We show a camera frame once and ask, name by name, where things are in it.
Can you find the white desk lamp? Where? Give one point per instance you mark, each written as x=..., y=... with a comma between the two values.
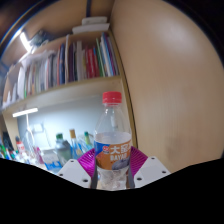
x=25, y=112

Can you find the yellow-capped bottle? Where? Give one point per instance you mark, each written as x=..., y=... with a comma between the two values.
x=74, y=143

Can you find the wooden shelf unit with books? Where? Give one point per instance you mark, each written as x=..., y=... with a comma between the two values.
x=76, y=66

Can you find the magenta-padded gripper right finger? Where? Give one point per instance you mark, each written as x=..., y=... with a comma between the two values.
x=138, y=161

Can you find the clear plastic bottle red cap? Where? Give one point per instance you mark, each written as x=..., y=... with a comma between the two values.
x=111, y=140

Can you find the grey shaker bottle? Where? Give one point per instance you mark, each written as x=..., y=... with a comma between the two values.
x=63, y=150

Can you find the red and white canister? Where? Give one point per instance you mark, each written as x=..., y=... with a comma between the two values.
x=20, y=146

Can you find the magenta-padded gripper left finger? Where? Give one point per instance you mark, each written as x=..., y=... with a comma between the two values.
x=86, y=163

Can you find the ceiling light tube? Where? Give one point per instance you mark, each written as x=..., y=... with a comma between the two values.
x=25, y=41

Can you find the green-capped bottle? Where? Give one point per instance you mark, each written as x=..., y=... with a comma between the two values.
x=87, y=140

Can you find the blue and white box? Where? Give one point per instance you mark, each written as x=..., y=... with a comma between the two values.
x=52, y=160

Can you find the dark green bottle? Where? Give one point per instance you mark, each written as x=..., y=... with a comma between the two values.
x=59, y=135

